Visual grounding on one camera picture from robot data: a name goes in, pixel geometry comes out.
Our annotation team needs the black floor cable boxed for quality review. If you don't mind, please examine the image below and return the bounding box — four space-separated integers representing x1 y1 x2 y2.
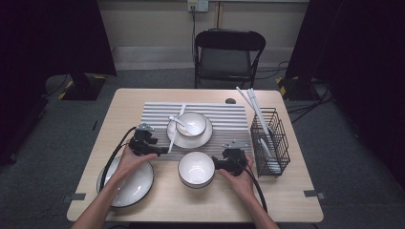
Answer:
255 60 289 81
287 80 334 125

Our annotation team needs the grey white striped placemat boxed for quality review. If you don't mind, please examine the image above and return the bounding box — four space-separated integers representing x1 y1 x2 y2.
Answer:
133 101 255 162

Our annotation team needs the black wall socket cable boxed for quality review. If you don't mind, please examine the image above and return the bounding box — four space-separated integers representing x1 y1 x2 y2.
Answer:
190 5 198 63

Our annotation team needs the grey floor tape piece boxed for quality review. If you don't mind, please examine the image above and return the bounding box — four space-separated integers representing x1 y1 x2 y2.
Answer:
61 192 87 204
303 189 327 200

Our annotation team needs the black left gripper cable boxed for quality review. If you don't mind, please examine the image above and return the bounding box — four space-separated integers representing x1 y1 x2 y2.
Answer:
98 126 139 194

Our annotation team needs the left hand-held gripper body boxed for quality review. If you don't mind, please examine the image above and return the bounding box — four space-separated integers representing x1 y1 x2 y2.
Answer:
128 122 159 157

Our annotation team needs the black wire basket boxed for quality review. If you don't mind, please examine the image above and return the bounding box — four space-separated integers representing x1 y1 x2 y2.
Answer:
249 107 292 178

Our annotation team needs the grey round floor base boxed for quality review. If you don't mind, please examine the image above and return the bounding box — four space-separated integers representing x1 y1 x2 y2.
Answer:
44 73 76 98

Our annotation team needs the white plate with black rim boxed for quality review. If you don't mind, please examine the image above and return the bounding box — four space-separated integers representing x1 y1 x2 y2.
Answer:
166 113 214 150
96 154 156 209

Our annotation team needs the white ceramic spoon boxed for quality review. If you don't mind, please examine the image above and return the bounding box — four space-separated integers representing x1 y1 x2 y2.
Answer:
259 137 283 175
167 114 201 135

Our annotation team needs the black folding chair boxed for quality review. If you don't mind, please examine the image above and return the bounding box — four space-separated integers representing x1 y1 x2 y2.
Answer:
193 28 267 90

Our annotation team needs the black curtain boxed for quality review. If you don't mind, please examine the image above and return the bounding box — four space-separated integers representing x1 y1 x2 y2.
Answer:
0 0 117 166
285 0 405 189

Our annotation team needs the person's left hand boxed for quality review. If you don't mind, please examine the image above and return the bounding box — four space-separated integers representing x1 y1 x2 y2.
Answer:
117 146 159 179

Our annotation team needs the person's right hand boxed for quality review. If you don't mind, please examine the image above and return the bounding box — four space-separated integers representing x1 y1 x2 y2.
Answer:
217 156 260 201

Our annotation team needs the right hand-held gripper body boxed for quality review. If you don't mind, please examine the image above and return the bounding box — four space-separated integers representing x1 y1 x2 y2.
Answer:
221 140 249 177

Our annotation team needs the white bowl with black rim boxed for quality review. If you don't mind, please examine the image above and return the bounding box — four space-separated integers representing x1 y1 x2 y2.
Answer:
175 111 207 138
177 151 217 186
180 178 215 190

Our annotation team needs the white wall socket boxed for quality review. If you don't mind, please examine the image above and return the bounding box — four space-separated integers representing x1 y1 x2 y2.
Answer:
186 0 210 13

